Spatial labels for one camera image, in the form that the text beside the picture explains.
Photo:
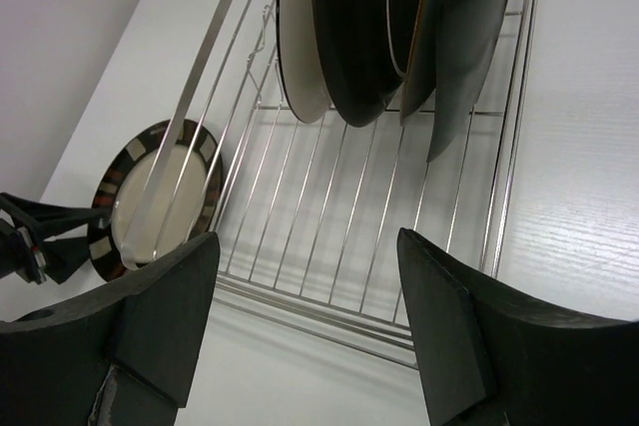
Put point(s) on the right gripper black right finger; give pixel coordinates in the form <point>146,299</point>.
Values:
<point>490,354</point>

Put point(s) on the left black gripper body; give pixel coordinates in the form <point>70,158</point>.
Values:
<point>21,250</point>

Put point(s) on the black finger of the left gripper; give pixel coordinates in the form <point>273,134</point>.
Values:
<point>63,257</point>
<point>49,220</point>

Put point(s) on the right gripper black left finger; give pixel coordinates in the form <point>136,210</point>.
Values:
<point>123,353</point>

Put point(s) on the cream plate checkered rim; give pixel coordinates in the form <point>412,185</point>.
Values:
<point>183,205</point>

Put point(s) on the grey deer round plate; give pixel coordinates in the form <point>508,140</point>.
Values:
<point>419,80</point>

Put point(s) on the cream plate with tree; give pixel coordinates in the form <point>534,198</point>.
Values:
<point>298,53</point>

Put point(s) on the dark floral rectangular plate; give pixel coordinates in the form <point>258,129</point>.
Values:
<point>466,39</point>

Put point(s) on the metal rimmed round plate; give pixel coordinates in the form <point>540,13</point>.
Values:
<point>363,52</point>

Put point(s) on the wire dish rack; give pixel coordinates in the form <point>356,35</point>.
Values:
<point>309,214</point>

